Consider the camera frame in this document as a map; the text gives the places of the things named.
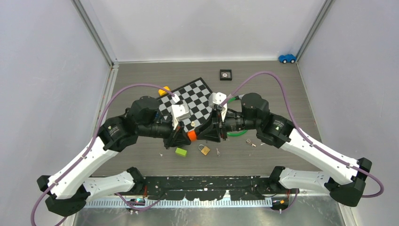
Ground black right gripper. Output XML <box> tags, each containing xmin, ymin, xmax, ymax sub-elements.
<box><xmin>195</xmin><ymin>108</ymin><xmax>256</xmax><ymax>143</ymax></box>

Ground orange black padlock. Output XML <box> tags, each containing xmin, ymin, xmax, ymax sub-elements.
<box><xmin>187</xmin><ymin>130</ymin><xmax>198</xmax><ymax>141</ymax></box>

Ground brass padlock with steel shackle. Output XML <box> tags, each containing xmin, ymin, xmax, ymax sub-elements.
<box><xmin>198</xmin><ymin>145</ymin><xmax>210</xmax><ymax>156</ymax></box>

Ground green cable lock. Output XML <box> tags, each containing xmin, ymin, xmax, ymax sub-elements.
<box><xmin>227</xmin><ymin>95</ymin><xmax>247</xmax><ymax>137</ymax></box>

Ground silver cable lock keys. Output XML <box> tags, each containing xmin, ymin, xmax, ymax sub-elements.
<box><xmin>246</xmin><ymin>139</ymin><xmax>256</xmax><ymax>147</ymax></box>

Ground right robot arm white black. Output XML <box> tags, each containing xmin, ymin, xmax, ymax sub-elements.
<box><xmin>189</xmin><ymin>93</ymin><xmax>372</xmax><ymax>207</ymax></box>

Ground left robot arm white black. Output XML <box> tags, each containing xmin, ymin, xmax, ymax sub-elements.
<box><xmin>37</xmin><ymin>96</ymin><xmax>191</xmax><ymax>217</ymax></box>

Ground black square key tag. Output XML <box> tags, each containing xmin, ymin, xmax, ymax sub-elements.
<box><xmin>219</xmin><ymin>69</ymin><xmax>232</xmax><ymax>81</ymax></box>

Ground lime green block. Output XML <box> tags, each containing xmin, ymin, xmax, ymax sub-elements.
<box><xmin>175</xmin><ymin>148</ymin><xmax>187</xmax><ymax>157</ymax></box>

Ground black white chessboard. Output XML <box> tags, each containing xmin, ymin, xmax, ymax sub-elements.
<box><xmin>157</xmin><ymin>77</ymin><xmax>213</xmax><ymax>132</ymax></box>

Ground yellow toy block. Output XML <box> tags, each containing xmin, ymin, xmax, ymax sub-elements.
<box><xmin>158</xmin><ymin>86</ymin><xmax>171</xmax><ymax>97</ymax></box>

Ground blue toy car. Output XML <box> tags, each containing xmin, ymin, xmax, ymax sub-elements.
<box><xmin>278</xmin><ymin>54</ymin><xmax>297</xmax><ymax>64</ymax></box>

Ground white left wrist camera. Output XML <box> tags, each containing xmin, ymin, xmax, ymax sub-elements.
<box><xmin>171</xmin><ymin>93</ymin><xmax>191</xmax><ymax>130</ymax></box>

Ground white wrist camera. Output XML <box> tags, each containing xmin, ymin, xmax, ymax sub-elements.
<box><xmin>171</xmin><ymin>93</ymin><xmax>191</xmax><ymax>130</ymax></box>
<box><xmin>208</xmin><ymin>92</ymin><xmax>228</xmax><ymax>122</ymax></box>

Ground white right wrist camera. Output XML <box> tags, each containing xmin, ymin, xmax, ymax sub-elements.
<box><xmin>208</xmin><ymin>92</ymin><xmax>228</xmax><ymax>122</ymax></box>

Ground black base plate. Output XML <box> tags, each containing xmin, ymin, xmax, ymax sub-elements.
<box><xmin>121</xmin><ymin>176</ymin><xmax>295</xmax><ymax>201</ymax></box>

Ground aluminium frame rail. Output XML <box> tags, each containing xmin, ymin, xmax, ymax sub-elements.
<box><xmin>66</xmin><ymin>174</ymin><xmax>350</xmax><ymax>209</ymax></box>

